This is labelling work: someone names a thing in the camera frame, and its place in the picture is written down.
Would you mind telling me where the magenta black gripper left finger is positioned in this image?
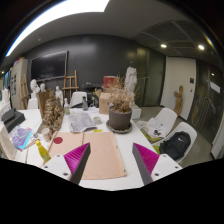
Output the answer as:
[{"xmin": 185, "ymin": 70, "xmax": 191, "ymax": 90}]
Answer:
[{"xmin": 42, "ymin": 143, "xmax": 91, "ymax": 185}]

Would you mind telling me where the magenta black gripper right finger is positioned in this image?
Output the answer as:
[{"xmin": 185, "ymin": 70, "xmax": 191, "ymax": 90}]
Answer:
[{"xmin": 132, "ymin": 143, "xmax": 182, "ymax": 185}]

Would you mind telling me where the clear plastic water bottle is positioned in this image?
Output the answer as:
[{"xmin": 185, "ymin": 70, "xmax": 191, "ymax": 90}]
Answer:
[{"xmin": 64, "ymin": 98, "xmax": 70, "ymax": 115}]

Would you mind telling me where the yellow liquid plastic bottle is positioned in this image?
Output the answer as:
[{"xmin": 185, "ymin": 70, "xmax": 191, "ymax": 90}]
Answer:
[{"xmin": 35, "ymin": 140, "xmax": 51, "ymax": 162}]

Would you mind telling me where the red round disc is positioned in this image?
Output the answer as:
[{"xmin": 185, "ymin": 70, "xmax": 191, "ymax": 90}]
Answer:
[{"xmin": 54, "ymin": 137, "xmax": 63, "ymax": 144}]

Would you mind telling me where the black backpack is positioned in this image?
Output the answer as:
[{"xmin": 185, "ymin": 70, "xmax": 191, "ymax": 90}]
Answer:
[{"xmin": 159, "ymin": 131, "xmax": 191, "ymax": 160}]

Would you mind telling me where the white chair with papers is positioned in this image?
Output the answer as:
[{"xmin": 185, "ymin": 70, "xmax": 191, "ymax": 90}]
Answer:
[{"xmin": 136, "ymin": 108, "xmax": 177, "ymax": 142}]

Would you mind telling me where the small paper cup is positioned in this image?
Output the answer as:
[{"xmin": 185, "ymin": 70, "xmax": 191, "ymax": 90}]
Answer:
[{"xmin": 42, "ymin": 128, "xmax": 51, "ymax": 142}]

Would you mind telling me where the open newspaper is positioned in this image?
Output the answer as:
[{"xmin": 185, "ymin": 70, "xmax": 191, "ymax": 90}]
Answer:
[{"xmin": 68, "ymin": 113, "xmax": 96, "ymax": 132}]

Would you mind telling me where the white chair with backpack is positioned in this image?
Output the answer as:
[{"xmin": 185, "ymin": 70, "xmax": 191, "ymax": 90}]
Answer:
[{"xmin": 153, "ymin": 122, "xmax": 197, "ymax": 163}]

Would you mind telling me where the small white bowl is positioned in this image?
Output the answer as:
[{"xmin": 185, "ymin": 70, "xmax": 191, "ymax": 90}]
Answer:
[{"xmin": 93, "ymin": 116, "xmax": 102, "ymax": 125}]

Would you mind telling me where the colourful book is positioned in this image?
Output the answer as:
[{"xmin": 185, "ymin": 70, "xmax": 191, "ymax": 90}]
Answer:
[{"xmin": 10, "ymin": 127, "xmax": 32, "ymax": 151}]

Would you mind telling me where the golden ornate sculpture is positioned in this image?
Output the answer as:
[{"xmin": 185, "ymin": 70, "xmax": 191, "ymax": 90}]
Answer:
[{"xmin": 37, "ymin": 89, "xmax": 64, "ymax": 131}]

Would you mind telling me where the grey pot with dried plant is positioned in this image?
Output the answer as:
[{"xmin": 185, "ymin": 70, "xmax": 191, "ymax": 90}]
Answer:
[{"xmin": 109, "ymin": 77, "xmax": 135, "ymax": 131}]

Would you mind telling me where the wooden figure sculpture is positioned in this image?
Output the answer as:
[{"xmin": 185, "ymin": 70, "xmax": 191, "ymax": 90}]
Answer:
[{"xmin": 174, "ymin": 85, "xmax": 183, "ymax": 116}]

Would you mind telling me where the cardboard box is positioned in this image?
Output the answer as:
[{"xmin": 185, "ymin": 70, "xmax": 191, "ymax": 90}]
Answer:
[{"xmin": 99, "ymin": 92, "xmax": 111, "ymax": 114}]

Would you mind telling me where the wooden easel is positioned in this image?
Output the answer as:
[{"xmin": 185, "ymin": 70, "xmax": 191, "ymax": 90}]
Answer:
[{"xmin": 63, "ymin": 71, "xmax": 79, "ymax": 96}]

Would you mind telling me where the white plaster bust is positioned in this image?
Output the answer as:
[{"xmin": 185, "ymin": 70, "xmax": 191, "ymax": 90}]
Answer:
[{"xmin": 30, "ymin": 79, "xmax": 40, "ymax": 98}]

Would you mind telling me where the white plaster torso statue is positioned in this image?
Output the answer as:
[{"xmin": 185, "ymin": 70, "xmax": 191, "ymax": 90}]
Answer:
[{"xmin": 124, "ymin": 65, "xmax": 138, "ymax": 101}]

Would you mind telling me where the wall mounted black television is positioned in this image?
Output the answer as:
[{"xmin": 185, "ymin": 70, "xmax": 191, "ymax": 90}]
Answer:
[{"xmin": 31, "ymin": 51, "xmax": 68, "ymax": 81}]

